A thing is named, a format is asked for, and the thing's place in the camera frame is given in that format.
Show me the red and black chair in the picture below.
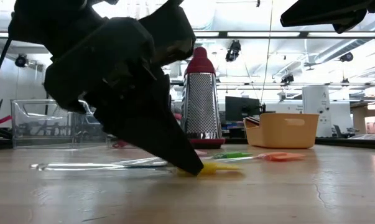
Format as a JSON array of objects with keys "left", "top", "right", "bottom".
[{"left": 0, "top": 98, "right": 12, "bottom": 127}]

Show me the dark office chair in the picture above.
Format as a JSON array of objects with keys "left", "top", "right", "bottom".
[{"left": 331, "top": 124, "right": 356, "bottom": 138}]

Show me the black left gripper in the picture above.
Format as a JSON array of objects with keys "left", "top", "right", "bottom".
[{"left": 44, "top": 18, "right": 205, "bottom": 177}]

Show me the steel box grater red handle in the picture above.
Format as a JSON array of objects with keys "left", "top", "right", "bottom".
[{"left": 179, "top": 46, "right": 227, "bottom": 149}]

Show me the green spatula clear handle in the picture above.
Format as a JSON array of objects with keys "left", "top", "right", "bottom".
[{"left": 202, "top": 151, "right": 253, "bottom": 161}]

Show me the yellow plastic bin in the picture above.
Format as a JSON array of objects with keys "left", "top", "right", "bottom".
[{"left": 243, "top": 113, "right": 320, "bottom": 149}]

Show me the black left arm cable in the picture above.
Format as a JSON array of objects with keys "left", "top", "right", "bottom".
[{"left": 0, "top": 39, "right": 12, "bottom": 99}]

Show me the large clear plastic bin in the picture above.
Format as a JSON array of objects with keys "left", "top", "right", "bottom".
[{"left": 10, "top": 98, "right": 110, "bottom": 149}]

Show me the black computer monitor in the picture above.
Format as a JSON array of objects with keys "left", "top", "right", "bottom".
[{"left": 225, "top": 95, "right": 261, "bottom": 123}]

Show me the orange spatula clear handle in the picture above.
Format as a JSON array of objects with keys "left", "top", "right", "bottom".
[{"left": 215, "top": 151, "right": 306, "bottom": 162}]

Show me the pink spatula clear handle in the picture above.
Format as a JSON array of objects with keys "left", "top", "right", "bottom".
[{"left": 112, "top": 149, "right": 208, "bottom": 167}]

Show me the yellow spatula clear handle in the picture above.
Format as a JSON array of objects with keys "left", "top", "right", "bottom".
[{"left": 30, "top": 161, "right": 241, "bottom": 177}]

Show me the red plastic serving spoon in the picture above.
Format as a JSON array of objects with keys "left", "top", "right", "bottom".
[{"left": 111, "top": 112, "right": 183, "bottom": 149}]

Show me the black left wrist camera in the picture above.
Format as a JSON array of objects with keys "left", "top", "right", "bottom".
[{"left": 137, "top": 0, "right": 197, "bottom": 68}]

